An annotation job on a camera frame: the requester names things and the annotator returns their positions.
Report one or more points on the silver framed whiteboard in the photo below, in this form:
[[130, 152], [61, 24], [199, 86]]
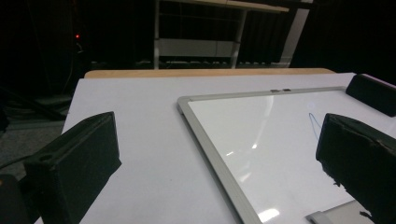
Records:
[[280, 140]]

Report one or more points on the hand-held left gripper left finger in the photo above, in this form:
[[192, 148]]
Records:
[[71, 168]]

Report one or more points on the black stand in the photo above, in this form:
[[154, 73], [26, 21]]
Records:
[[37, 107]]

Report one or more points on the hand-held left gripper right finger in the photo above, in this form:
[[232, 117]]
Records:
[[361, 161]]

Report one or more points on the white metal desk frame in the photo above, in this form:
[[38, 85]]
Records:
[[193, 48]]

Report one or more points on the white table mat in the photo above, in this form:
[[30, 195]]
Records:
[[140, 124]]

